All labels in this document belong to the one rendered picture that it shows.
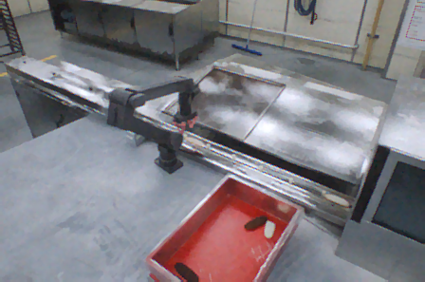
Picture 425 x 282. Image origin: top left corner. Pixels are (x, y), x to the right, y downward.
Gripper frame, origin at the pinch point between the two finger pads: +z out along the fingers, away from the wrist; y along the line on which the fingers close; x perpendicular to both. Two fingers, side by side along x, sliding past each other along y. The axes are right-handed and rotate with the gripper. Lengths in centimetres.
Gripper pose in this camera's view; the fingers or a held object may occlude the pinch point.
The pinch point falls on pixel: (186, 129)
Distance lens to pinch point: 148.8
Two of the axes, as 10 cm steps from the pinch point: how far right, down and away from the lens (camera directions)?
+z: -0.1, 8.5, 5.3
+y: -5.6, 4.4, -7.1
